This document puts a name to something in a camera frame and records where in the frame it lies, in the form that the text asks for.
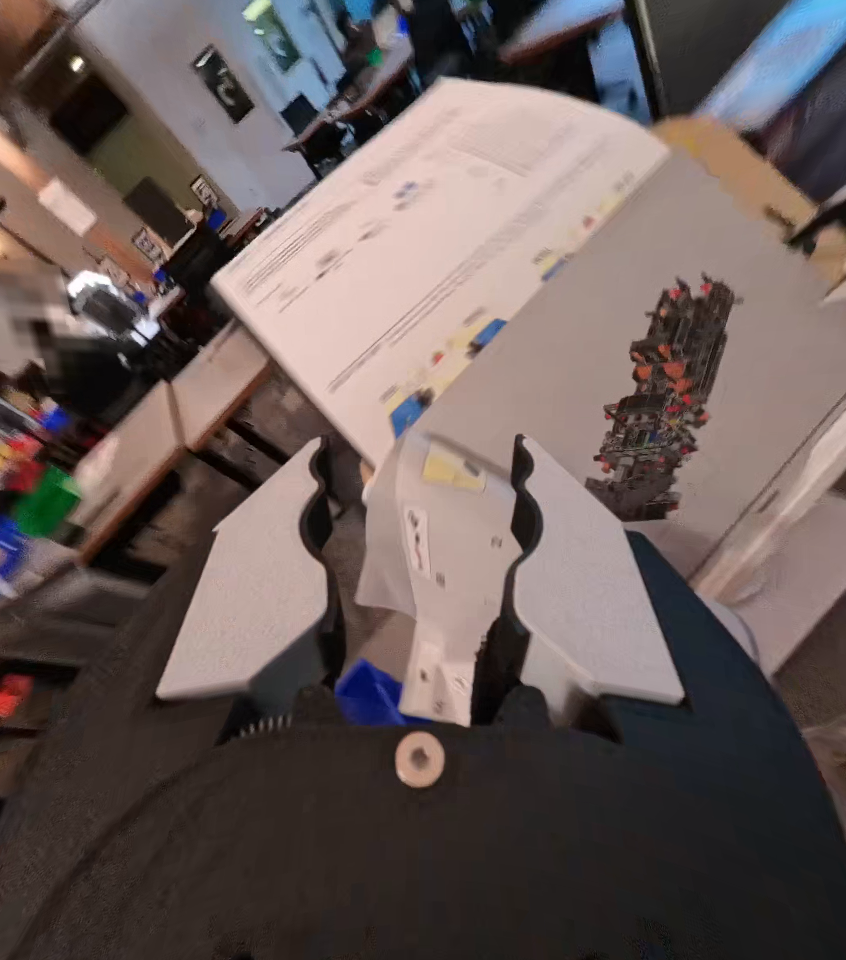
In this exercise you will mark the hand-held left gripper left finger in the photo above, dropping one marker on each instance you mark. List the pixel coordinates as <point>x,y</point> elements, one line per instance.
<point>250,600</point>

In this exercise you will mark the instruction booklet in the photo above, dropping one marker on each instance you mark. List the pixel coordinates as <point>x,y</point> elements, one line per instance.
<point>430,262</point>

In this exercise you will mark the long background desk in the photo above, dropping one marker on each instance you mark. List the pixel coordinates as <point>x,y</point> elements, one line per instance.
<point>145,442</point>

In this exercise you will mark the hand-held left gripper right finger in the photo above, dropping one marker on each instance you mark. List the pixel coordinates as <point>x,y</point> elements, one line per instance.
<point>595,600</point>

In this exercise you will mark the dark printed lego box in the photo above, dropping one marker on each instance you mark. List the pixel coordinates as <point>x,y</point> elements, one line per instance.
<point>828,112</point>

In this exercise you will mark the white and wooden book stand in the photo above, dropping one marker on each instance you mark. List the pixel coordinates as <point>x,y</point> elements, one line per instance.
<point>730,150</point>

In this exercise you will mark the green background bin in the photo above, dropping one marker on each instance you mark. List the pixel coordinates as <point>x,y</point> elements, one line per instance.
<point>48,501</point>

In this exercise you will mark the dark wall picture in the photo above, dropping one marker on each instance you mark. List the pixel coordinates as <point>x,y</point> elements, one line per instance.
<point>222,84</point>

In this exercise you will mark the light grey flat rounded board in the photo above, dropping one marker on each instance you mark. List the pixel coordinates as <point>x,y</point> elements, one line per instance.
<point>828,570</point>

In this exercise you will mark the black steel column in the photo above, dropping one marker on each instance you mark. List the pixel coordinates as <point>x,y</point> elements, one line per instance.
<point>652,52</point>

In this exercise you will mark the blue tagged plastic bin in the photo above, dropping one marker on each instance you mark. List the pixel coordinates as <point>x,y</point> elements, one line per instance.
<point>370,694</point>

